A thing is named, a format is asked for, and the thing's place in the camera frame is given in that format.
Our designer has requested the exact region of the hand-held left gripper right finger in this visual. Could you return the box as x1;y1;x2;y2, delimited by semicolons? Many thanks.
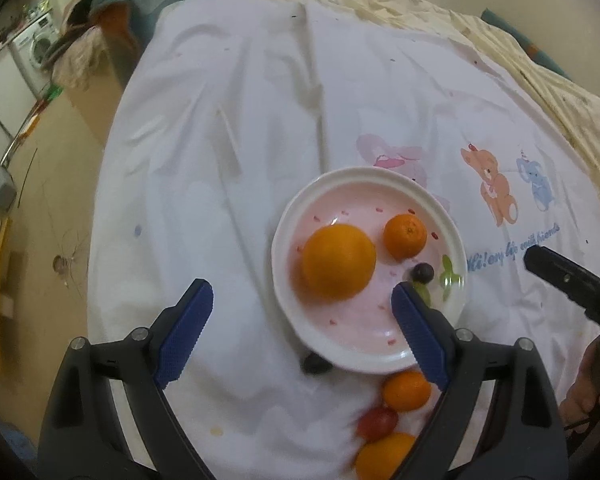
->
391;281;571;480

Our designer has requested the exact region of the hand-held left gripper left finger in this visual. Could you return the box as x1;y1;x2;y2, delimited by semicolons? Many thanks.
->
37;278;216;480

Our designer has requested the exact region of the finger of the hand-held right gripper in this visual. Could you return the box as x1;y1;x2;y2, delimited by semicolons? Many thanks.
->
523;244;600;333

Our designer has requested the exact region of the white plate with pink specks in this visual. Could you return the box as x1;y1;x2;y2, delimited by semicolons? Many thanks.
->
271;166;468;375

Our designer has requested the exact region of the person's right hand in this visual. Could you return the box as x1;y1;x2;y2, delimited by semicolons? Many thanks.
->
559;332;600;431

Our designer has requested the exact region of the small mandarin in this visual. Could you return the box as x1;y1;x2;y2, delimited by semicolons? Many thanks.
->
382;370;432;413
383;213;428;261

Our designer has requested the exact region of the red cherry tomato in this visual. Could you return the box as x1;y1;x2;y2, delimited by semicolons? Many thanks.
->
356;406;399;442

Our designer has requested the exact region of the large orange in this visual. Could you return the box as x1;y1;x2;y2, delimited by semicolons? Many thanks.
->
301;224;378;303

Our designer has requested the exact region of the medium orange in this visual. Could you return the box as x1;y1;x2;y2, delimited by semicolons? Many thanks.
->
356;432;420;480

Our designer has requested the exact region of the white printed blanket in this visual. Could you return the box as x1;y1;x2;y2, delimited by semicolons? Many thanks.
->
86;0;600;480

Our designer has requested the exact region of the grey box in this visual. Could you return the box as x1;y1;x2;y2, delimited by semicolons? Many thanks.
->
0;166;19;212

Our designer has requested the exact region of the teal cloth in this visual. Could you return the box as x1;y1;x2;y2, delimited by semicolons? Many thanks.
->
481;7;573;82

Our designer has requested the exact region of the white washing machine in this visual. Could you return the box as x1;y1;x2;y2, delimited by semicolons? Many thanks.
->
9;10;63;97

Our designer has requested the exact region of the pile of clothes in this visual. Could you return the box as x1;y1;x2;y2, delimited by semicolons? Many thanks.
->
50;0;261;92

